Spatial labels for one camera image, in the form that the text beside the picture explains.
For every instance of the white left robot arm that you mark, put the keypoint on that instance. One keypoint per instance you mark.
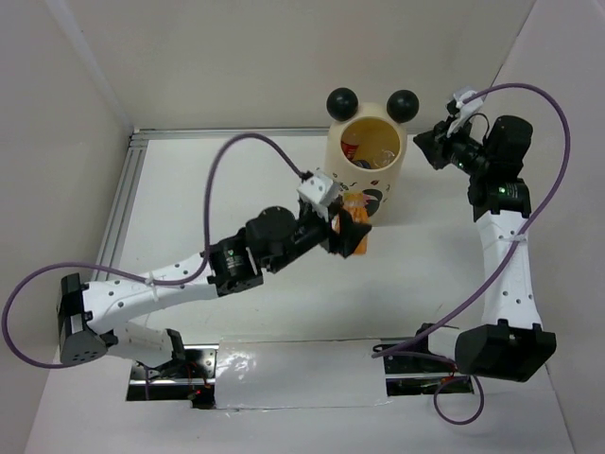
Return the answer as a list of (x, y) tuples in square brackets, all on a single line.
[(99, 318)]

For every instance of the red label plastic bottle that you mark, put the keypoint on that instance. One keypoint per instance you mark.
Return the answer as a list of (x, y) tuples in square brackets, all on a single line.
[(349, 146)]

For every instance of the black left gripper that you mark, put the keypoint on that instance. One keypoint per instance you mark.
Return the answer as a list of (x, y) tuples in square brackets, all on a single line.
[(350, 234)]

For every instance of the cream bin with black ears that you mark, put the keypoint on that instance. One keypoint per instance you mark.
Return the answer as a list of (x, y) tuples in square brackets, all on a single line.
[(377, 126)]

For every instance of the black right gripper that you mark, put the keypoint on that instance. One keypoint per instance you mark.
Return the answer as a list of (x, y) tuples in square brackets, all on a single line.
[(435, 144)]

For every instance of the clear unlabelled plastic bottle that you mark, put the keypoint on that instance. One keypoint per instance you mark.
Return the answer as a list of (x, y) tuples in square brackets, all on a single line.
[(382, 157)]

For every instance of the white taped cover sheet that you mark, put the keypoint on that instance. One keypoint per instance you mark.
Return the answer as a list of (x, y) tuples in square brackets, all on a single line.
[(334, 374)]

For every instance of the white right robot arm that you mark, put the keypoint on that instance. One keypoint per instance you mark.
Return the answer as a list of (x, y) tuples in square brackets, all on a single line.
[(510, 343)]

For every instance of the blue label clear bottle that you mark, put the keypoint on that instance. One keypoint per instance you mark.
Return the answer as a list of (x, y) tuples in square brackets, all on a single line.
[(363, 164)]

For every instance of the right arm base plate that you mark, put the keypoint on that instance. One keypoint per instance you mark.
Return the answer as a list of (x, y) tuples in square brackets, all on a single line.
[(413, 376)]

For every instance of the orange juice bottle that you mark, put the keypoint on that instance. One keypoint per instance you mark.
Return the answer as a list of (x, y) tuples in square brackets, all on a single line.
[(353, 203)]

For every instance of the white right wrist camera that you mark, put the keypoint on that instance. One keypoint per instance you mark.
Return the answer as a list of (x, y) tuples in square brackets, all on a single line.
[(462, 105)]

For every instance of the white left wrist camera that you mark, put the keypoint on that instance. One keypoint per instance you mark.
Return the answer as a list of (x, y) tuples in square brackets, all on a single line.
[(320, 191)]

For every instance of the aluminium frame rail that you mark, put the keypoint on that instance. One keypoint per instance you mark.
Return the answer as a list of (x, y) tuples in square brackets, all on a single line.
[(424, 255)]

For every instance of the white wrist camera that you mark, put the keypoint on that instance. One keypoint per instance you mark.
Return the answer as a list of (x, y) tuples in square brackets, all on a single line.
[(320, 191), (462, 105)]

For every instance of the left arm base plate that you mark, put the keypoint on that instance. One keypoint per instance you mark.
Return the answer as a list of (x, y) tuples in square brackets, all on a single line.
[(193, 381)]

